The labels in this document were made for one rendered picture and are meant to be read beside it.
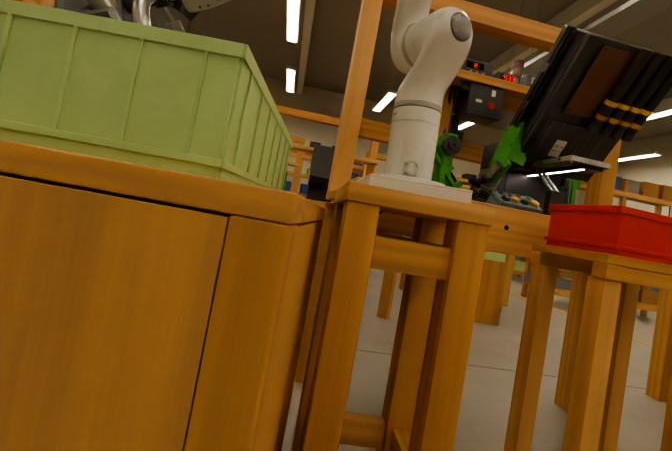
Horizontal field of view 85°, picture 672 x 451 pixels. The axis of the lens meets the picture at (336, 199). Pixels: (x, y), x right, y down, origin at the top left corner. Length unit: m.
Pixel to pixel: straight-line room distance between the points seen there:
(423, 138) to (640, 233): 0.58
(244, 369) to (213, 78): 0.34
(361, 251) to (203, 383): 0.42
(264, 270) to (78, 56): 0.35
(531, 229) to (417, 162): 0.58
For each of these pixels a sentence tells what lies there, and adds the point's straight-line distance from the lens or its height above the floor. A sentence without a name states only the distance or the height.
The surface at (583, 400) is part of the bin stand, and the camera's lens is 1.14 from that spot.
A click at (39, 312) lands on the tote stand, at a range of 0.53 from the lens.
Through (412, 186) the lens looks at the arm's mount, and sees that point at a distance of 0.83.
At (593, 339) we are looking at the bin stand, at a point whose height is 0.60.
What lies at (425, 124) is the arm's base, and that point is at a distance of 0.92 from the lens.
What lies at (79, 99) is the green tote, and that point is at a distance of 0.56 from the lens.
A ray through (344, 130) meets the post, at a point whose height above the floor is 1.17.
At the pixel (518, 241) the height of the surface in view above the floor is 0.80.
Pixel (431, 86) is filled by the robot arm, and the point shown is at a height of 1.12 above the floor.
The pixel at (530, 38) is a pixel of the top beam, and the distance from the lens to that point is 2.30.
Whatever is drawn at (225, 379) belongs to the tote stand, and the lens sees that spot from 0.46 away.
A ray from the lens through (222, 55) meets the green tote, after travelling 0.50.
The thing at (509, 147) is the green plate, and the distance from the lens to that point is 1.63.
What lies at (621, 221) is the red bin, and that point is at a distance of 1.12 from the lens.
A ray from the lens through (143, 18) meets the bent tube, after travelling 0.87.
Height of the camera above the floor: 0.77
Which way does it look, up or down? 3 degrees up
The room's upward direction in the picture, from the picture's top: 10 degrees clockwise
